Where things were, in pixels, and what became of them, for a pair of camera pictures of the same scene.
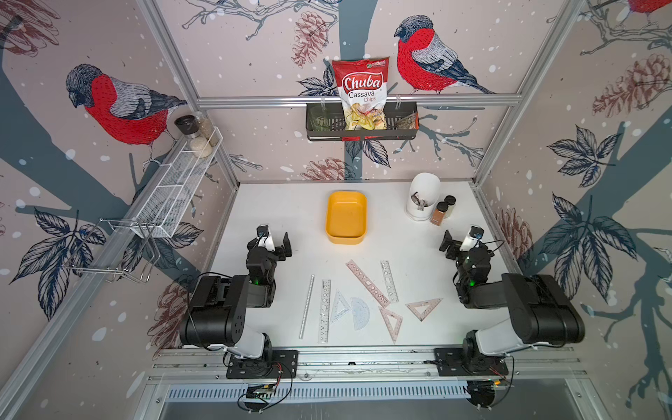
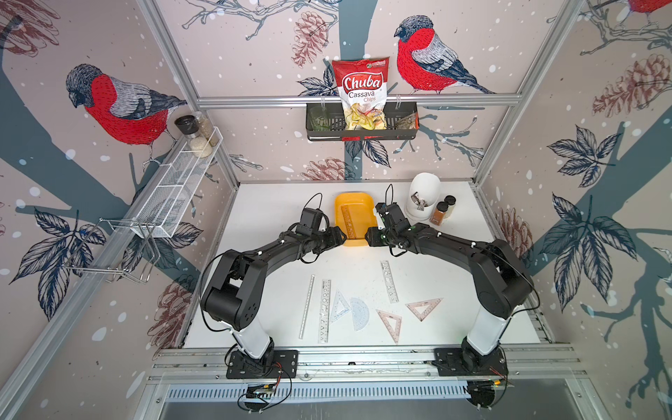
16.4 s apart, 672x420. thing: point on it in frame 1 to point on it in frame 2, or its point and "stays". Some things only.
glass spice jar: [206, 129] stays
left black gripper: [285, 243] to [335, 238]
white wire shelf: [168, 205] stays
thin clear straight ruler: [307, 305] stays
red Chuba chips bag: [362, 84] stays
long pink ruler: [367, 283] to [348, 221]
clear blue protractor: [360, 313] stays
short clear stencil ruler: [388, 281] stays
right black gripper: [445, 242] to [370, 237]
